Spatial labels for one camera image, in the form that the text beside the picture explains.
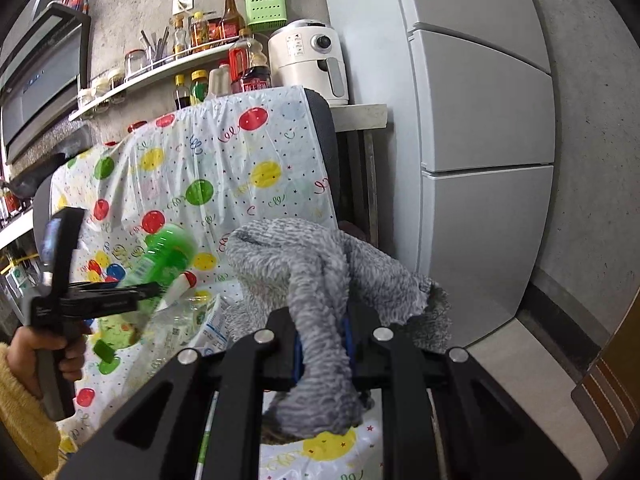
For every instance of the red oil bottle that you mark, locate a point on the red oil bottle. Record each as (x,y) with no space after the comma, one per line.
(239,60)

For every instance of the grey fluffy cloth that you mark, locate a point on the grey fluffy cloth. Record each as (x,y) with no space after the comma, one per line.
(320,280)

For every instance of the orange honey bottle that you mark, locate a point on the orange honey bottle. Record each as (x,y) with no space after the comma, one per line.
(199,32)

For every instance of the grey refrigerator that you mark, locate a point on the grey refrigerator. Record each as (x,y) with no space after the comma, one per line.
(475,110)

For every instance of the person's left forearm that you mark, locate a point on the person's left forearm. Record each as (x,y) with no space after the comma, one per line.
(25,430)

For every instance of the brown wooden furniture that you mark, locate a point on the brown wooden furniture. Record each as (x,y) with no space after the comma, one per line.
(610,390)

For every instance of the red seasoning bottles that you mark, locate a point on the red seasoning bottles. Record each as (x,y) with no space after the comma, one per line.
(10,205)

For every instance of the black office chair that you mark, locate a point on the black office chair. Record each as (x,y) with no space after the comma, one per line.
(325,160)

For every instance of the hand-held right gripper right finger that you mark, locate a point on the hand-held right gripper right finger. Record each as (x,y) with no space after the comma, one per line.
(350,347)

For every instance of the large glass jar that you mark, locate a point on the large glass jar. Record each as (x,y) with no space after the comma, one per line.
(135,64)

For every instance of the white curved wall shelf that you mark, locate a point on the white curved wall shelf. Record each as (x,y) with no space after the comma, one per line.
(150,72)

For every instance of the person's left hand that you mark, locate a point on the person's left hand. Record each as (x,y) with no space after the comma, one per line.
(22,360)

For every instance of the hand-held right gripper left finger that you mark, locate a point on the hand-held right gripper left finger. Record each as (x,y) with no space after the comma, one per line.
(298,357)

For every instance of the green plastic bottle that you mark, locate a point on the green plastic bottle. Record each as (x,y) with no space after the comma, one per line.
(160,255)

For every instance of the tall brown sauce bottle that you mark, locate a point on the tall brown sauce bottle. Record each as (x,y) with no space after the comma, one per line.
(231,15)

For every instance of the clear small bottle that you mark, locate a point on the clear small bottle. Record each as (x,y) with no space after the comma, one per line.
(180,40)

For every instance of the white air fryer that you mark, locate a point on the white air fryer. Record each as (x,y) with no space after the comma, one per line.
(305,60)

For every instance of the white wall socket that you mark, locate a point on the white wall socket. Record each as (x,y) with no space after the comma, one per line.
(183,5)

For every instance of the dark jug with red label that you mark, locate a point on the dark jug with red label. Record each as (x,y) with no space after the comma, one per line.
(257,77)

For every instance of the balloon print plastic cover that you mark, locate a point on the balloon print plastic cover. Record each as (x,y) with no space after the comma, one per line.
(215,160)

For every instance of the yellow green bottle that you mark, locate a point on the yellow green bottle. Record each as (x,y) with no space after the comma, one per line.
(199,87)

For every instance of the green utensil holder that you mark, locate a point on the green utensil holder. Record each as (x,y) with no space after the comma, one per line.
(265,12)

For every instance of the clear plastic bottle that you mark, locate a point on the clear plastic bottle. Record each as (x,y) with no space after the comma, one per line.
(175,325)

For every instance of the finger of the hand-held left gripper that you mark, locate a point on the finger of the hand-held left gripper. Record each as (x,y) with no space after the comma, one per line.
(100,310)
(135,290)

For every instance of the dark soy sauce bottle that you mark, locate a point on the dark soy sauce bottle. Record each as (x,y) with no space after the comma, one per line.
(182,92)

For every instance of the steel range hood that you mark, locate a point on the steel range hood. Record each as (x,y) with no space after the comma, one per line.
(40,85)

